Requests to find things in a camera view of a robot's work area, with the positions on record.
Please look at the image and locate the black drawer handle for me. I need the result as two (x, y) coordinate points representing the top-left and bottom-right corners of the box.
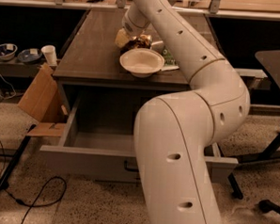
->
(124, 160), (139, 173)

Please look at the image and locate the white bowl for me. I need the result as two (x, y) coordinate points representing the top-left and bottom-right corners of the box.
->
(119, 48), (164, 78)

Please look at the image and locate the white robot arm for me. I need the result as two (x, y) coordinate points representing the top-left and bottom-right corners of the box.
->
(116, 0), (251, 224)

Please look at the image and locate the blue bowl right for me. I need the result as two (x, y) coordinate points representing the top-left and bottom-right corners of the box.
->
(18, 48), (42, 65)

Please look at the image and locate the grey drawer cabinet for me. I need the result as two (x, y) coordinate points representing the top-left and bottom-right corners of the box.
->
(51, 5), (239, 126)

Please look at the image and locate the blue bowl left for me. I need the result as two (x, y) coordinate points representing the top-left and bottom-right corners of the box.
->
(0, 43), (17, 61)

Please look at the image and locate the crinkled gold snack bag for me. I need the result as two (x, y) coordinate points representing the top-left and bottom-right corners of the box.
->
(126, 34), (152, 50)

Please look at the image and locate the white paper cup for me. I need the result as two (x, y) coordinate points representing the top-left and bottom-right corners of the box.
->
(41, 45), (57, 66)

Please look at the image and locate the brown cardboard box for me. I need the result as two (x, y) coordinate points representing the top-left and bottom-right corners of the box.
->
(18, 64), (66, 137)

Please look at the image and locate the open grey top drawer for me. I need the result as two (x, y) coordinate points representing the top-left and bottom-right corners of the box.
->
(41, 91), (245, 184)

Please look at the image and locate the blue bowl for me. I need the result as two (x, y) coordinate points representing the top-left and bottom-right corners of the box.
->
(0, 43), (17, 61)
(18, 48), (42, 65)

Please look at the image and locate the black stand frame right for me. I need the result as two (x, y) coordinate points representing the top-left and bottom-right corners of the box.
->
(227, 133), (280, 200)

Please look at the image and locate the black stand leg left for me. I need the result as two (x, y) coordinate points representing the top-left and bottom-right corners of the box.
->
(0, 135), (30, 191)

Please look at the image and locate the green chip bag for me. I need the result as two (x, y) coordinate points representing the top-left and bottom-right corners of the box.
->
(162, 47), (179, 72)

